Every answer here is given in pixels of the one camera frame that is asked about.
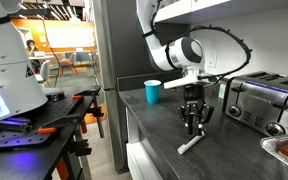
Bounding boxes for black perforated robot table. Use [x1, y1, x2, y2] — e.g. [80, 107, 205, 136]
[0, 86, 100, 180]

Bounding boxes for grey refrigerator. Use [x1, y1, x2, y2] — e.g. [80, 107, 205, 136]
[92, 0, 181, 174]

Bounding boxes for white upper cabinet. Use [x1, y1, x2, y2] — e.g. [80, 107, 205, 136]
[155, 0, 288, 24]

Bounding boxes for small dark green box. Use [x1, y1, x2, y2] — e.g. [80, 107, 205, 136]
[218, 83, 227, 99]

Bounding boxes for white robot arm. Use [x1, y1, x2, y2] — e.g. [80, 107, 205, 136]
[0, 0, 209, 121]

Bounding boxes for white lower cabinet drawers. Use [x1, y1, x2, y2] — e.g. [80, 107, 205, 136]
[126, 109, 163, 180]

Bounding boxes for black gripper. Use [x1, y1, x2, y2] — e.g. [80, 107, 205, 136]
[178, 84, 214, 136]

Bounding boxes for seated person in background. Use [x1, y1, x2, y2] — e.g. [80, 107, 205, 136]
[26, 39, 40, 73]

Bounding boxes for orange-handled clamp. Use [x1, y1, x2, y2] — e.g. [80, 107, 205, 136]
[38, 113, 86, 134]

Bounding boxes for silver four-slot toaster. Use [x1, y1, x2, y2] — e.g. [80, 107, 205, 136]
[222, 71, 288, 136]

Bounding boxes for grey office chair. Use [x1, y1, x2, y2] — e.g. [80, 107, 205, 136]
[35, 60, 50, 85]

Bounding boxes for blue plastic cup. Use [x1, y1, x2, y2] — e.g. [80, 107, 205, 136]
[144, 80, 161, 104]

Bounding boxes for white wall outlet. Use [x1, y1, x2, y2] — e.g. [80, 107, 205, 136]
[208, 51, 218, 68]

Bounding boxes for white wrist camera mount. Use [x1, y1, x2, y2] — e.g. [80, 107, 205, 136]
[164, 75, 199, 89]

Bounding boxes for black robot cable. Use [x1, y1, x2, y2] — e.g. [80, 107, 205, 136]
[142, 0, 253, 88]

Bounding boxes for white marker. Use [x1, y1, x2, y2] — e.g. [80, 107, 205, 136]
[177, 131, 205, 155]

